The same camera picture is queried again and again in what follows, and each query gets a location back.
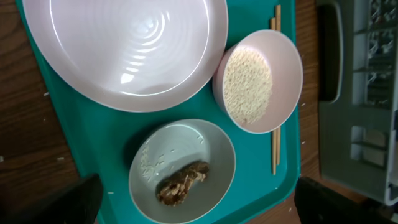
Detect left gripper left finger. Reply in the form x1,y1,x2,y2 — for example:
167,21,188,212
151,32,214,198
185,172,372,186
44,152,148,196
1,174,103,224

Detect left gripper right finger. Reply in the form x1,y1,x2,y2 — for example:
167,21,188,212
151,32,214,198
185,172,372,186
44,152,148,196
294,177,395,224

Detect pink bowl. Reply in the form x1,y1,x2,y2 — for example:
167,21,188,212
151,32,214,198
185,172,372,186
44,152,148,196
212,30,303,134

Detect grey dishwasher rack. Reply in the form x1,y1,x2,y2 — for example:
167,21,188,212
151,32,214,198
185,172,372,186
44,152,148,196
317,0,397,205

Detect food scraps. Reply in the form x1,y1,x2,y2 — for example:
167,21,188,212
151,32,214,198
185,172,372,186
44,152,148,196
156,161,210,207

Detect grey bowl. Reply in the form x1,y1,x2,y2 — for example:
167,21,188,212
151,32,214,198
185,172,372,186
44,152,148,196
129,119,236,223

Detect rice in bowl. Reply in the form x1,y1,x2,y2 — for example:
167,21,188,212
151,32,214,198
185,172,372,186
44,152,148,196
223,47,273,124

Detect large white plate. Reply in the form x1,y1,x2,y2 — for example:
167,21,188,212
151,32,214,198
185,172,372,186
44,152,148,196
22,0,228,112

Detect left wooden chopstick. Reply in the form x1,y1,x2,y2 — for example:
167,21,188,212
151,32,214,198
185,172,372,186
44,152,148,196
270,17,277,175

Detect wooden chopstick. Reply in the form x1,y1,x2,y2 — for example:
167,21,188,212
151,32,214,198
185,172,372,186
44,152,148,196
270,17,277,175
275,5,282,165

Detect right wooden chopstick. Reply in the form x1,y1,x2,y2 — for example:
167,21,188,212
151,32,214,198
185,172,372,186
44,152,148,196
275,5,282,165

